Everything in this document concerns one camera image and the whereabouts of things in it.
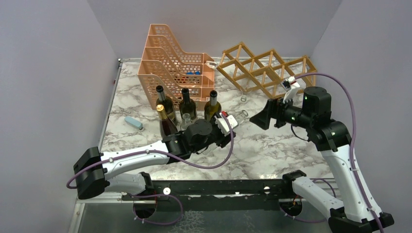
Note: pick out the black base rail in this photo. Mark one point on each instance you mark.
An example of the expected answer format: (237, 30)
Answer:
(217, 195)

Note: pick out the dark green wine bottle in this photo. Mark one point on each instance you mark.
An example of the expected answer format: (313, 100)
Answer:
(187, 105)

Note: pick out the wooden wine rack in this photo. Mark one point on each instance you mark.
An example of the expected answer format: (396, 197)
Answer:
(265, 72)

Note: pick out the peach plastic file organizer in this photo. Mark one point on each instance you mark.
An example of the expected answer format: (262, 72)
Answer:
(165, 63)

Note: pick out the red bottle gold cap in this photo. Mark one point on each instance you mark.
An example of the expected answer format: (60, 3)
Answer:
(167, 127)

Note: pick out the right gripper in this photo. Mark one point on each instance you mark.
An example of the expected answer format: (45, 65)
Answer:
(274, 108)

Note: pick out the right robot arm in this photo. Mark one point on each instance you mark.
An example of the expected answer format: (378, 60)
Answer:
(355, 211)

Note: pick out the green bottle silver cap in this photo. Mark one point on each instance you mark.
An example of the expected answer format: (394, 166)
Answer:
(212, 106)

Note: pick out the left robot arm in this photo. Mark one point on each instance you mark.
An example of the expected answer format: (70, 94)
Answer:
(96, 172)

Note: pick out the light blue eraser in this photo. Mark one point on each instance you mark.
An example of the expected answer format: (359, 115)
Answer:
(133, 122)

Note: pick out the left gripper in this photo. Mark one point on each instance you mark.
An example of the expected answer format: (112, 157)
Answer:
(223, 140)

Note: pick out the dark bottle brown label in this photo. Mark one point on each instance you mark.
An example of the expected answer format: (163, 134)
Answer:
(167, 102)

